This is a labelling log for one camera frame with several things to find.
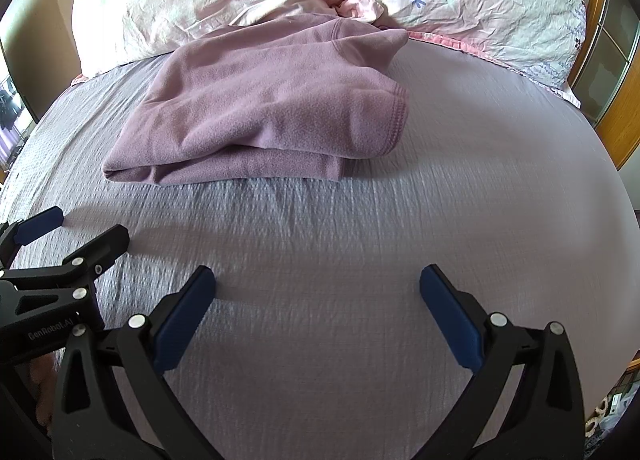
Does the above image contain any lavender bed sheet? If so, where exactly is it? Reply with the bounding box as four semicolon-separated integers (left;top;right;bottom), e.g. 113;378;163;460
1;41;639;459

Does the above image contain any wooden headboard frame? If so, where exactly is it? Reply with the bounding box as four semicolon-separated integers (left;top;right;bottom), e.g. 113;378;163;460
568;0;639;168

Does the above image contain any purple fleece garment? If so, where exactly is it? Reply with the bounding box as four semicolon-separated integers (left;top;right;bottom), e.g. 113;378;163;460
102;14;408;185

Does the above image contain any left hand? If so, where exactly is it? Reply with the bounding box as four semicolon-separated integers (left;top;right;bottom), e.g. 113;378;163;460
29;354;58;433

